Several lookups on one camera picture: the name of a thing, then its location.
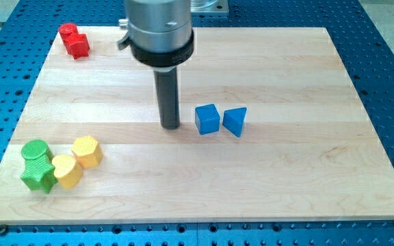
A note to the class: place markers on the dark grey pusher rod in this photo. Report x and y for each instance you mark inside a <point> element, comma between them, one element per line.
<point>167,97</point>

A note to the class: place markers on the blue cube block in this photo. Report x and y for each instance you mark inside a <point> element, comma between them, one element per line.
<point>207,119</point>

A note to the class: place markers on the blue triangular prism block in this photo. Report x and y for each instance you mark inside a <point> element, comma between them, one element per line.
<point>233,120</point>

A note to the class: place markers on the silver metal mounting plate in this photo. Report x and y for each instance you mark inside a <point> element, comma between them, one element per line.
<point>209,7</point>

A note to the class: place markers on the yellow hexagon block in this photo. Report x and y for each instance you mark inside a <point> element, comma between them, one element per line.
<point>87,151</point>

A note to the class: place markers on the red cylinder block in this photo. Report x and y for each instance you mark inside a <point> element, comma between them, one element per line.
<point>67,29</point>

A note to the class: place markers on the yellow cylinder block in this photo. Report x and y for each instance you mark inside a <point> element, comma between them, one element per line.
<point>67,170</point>

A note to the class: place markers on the green cylinder block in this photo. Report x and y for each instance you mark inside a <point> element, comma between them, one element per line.
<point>36,148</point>

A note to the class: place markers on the green star block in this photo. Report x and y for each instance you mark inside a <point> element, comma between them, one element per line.
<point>39,174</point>

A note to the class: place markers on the wooden board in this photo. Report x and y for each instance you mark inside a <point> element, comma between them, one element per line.
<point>307,152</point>

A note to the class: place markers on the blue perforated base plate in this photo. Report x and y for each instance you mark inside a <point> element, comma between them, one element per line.
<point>27,33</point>

